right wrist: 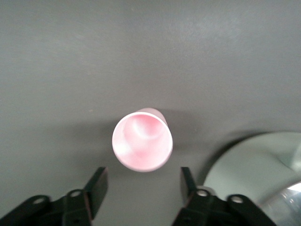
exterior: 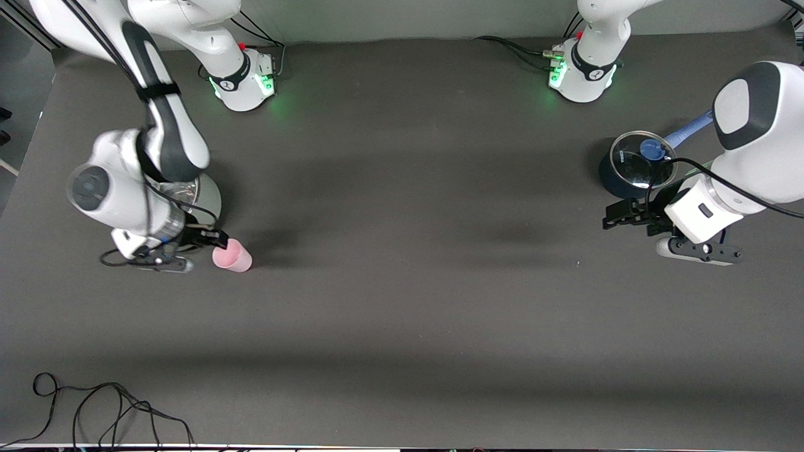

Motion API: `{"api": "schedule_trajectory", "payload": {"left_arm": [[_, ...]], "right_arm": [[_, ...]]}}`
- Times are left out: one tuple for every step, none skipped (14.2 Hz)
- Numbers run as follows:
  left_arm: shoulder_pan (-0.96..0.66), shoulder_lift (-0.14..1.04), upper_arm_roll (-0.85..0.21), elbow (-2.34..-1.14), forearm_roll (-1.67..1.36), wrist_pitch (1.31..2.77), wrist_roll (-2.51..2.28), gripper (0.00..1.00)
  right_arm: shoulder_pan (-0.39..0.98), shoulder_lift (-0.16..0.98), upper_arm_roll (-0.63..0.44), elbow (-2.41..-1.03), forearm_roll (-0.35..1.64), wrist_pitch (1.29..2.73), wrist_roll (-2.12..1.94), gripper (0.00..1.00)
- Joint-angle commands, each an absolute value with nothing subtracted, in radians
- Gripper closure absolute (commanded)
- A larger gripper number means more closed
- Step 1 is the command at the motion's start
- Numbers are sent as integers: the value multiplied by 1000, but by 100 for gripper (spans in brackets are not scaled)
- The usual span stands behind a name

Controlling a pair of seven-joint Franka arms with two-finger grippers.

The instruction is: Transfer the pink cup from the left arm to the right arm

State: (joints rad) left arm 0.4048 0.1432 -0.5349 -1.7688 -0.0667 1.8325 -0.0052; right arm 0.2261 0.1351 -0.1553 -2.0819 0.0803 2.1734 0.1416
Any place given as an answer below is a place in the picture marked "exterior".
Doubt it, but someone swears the pink cup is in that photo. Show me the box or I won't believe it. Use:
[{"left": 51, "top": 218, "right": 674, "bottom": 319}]
[{"left": 212, "top": 238, "right": 254, "bottom": 274}]

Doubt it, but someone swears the dark blue saucepan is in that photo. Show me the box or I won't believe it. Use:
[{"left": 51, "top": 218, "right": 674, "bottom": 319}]
[{"left": 598, "top": 112, "right": 717, "bottom": 201}]

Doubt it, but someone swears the glass lid with blue knob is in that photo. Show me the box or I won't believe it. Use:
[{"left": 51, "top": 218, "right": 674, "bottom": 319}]
[{"left": 611, "top": 131, "right": 679, "bottom": 190}]

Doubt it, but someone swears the glass lid with tan knob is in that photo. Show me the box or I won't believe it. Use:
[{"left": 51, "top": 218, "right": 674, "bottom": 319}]
[{"left": 157, "top": 178, "right": 200, "bottom": 211}]

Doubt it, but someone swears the dark grey table mat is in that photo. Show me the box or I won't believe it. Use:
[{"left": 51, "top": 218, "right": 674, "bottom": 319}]
[{"left": 0, "top": 25, "right": 804, "bottom": 450}]

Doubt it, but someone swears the pale grey two-handled pot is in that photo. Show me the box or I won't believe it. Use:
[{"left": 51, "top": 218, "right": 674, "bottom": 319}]
[{"left": 154, "top": 175, "right": 222, "bottom": 254}]

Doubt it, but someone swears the black left arm wrist cable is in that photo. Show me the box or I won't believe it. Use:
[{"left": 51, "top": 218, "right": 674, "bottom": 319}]
[{"left": 646, "top": 157, "right": 804, "bottom": 220}]

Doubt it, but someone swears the black arm wrist cable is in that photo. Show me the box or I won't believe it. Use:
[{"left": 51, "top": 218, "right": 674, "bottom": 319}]
[
  {"left": 60, "top": 0, "right": 220, "bottom": 267},
  {"left": 646, "top": 157, "right": 804, "bottom": 220}
]

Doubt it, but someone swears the thin black loose cable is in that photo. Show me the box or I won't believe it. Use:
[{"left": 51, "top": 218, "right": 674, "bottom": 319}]
[{"left": 0, "top": 372, "right": 195, "bottom": 450}]

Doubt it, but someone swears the black left arm base cable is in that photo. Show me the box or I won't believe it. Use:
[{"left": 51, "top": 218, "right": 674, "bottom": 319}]
[{"left": 474, "top": 36, "right": 563, "bottom": 71}]

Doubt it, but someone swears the black arm base cable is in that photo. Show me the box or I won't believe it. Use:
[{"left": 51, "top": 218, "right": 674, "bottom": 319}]
[
  {"left": 227, "top": 11, "right": 287, "bottom": 80},
  {"left": 474, "top": 36, "right": 563, "bottom": 71}
]

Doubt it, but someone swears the black right arm base cable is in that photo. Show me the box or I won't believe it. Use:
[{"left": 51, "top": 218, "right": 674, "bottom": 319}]
[{"left": 227, "top": 11, "right": 287, "bottom": 80}]

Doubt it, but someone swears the black right arm wrist cable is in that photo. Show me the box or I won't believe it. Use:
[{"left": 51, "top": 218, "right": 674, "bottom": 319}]
[{"left": 60, "top": 0, "right": 220, "bottom": 267}]

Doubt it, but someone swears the aluminium frame rail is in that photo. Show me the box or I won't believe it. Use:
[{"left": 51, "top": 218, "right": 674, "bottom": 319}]
[{"left": 0, "top": 11, "right": 63, "bottom": 50}]

